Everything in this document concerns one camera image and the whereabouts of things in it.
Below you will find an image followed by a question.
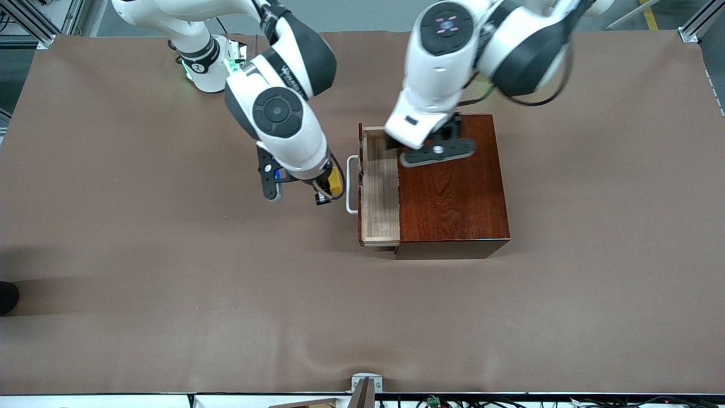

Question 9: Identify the wooden drawer with white handle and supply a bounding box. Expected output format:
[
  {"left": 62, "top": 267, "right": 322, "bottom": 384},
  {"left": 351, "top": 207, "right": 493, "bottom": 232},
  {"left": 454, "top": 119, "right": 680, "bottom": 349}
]
[{"left": 346, "top": 123, "right": 402, "bottom": 248}]

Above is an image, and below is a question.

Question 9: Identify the dark brown wooden cabinet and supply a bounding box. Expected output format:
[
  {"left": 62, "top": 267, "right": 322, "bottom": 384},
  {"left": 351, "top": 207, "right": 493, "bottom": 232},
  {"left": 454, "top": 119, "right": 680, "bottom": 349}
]
[{"left": 394, "top": 114, "right": 511, "bottom": 260}]

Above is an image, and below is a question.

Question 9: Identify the silver base connector plate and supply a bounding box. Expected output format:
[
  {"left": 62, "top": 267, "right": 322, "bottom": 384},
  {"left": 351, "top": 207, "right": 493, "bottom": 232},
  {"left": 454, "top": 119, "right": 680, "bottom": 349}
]
[{"left": 224, "top": 36, "right": 249, "bottom": 74}]

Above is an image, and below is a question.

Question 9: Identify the brown table mat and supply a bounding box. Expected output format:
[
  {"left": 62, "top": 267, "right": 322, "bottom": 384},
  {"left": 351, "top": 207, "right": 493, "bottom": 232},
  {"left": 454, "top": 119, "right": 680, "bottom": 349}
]
[{"left": 0, "top": 29, "right": 725, "bottom": 396}]

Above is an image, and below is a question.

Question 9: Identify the light wooden board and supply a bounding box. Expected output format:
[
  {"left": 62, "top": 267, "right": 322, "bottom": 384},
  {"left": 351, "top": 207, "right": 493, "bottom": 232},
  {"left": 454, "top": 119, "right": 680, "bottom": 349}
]
[{"left": 268, "top": 398, "right": 339, "bottom": 408}]

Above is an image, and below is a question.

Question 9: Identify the aluminium profile bar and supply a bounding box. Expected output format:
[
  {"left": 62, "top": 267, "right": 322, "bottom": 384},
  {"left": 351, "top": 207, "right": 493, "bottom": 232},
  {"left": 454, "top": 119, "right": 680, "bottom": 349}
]
[{"left": 678, "top": 0, "right": 725, "bottom": 44}]

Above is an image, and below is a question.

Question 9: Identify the black rounded object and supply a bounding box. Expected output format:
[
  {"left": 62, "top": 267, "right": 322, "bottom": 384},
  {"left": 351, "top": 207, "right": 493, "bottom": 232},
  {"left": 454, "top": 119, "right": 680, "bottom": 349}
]
[{"left": 0, "top": 282, "right": 20, "bottom": 317}]

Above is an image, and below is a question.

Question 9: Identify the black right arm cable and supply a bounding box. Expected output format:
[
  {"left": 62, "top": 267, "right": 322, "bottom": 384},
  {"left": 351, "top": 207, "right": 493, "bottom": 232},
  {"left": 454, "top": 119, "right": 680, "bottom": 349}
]
[{"left": 320, "top": 152, "right": 347, "bottom": 201}]

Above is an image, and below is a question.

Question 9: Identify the small grey metal bracket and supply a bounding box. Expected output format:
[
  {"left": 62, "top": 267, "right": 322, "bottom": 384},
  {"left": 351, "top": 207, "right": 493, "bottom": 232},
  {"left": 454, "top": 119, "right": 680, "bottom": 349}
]
[{"left": 351, "top": 372, "right": 383, "bottom": 393}]

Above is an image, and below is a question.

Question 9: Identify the dark grey post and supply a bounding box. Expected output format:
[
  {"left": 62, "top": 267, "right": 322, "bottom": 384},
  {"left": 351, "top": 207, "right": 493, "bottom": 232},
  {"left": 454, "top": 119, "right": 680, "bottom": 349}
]
[{"left": 347, "top": 379, "right": 376, "bottom": 408}]

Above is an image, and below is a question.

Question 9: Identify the tangle of black cables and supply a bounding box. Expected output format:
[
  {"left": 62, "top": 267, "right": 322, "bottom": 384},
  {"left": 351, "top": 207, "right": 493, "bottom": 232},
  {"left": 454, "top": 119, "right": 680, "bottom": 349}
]
[{"left": 377, "top": 395, "right": 725, "bottom": 408}]

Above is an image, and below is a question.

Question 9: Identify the aluminium frame with struts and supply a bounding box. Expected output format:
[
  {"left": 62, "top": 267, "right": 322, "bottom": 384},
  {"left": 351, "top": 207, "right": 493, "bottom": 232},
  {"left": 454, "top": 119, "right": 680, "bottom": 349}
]
[{"left": 0, "top": 0, "right": 86, "bottom": 50}]

